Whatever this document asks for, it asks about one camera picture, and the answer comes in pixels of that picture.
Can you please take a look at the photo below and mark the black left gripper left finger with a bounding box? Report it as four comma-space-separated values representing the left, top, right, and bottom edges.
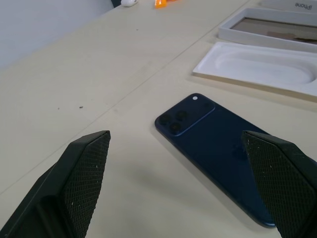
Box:
0, 130, 111, 238

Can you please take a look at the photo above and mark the white phone box base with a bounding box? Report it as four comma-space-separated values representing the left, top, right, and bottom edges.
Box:
217, 7, 317, 53

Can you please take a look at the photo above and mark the white moulded box insert tray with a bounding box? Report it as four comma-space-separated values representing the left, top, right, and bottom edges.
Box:
192, 41, 317, 104

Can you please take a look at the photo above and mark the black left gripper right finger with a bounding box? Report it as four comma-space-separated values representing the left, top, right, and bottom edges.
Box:
241, 130, 317, 238

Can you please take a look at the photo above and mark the dark blue smartphone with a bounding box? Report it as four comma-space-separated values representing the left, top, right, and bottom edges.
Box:
154, 93, 277, 228

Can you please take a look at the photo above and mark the white phone box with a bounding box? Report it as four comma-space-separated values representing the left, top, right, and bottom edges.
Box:
260, 0, 317, 12

